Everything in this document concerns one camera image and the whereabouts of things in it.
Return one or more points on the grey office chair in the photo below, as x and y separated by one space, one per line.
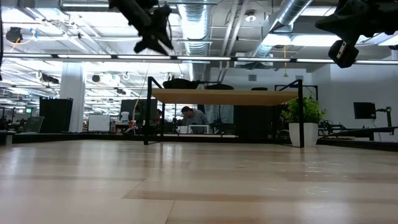
33 124

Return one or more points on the black ceiling spotlight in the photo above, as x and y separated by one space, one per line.
14 34

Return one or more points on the black aluminium rail frame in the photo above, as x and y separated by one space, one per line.
373 144

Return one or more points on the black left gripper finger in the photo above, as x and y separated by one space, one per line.
142 46
163 46

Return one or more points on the person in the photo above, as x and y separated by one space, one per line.
194 116
159 115

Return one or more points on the black monitor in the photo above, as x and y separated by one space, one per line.
364 110
138 109

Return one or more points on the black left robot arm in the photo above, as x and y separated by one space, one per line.
130 11

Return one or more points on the black cabinet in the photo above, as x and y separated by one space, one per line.
56 115

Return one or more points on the silver ventilation duct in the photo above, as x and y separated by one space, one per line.
196 28

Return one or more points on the green plant white pot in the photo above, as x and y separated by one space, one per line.
306 115

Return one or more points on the wooden shelf black legs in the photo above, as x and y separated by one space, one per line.
224 97

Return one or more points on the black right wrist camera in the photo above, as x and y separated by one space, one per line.
343 53

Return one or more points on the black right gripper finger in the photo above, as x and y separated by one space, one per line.
337 26

